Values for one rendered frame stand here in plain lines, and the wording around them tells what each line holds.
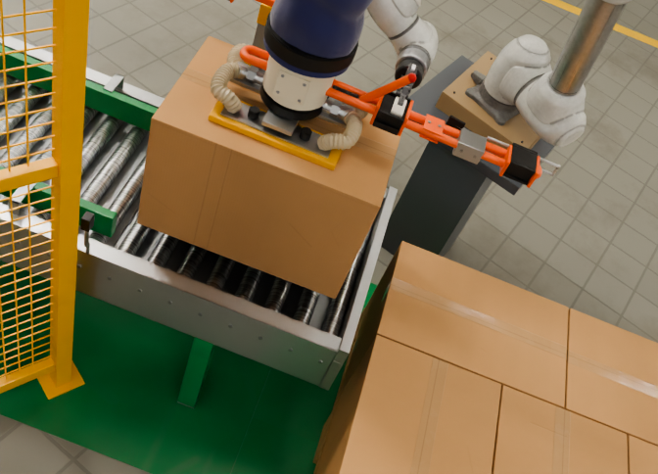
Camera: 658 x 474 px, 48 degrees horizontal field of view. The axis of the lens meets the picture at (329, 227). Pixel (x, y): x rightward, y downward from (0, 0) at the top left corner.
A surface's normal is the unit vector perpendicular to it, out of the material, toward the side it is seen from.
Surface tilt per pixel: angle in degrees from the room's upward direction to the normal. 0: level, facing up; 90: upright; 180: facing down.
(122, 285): 90
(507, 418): 0
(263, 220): 90
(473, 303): 0
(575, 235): 0
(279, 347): 90
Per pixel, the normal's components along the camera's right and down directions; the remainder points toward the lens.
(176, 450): 0.27, -0.64
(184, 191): -0.24, 0.68
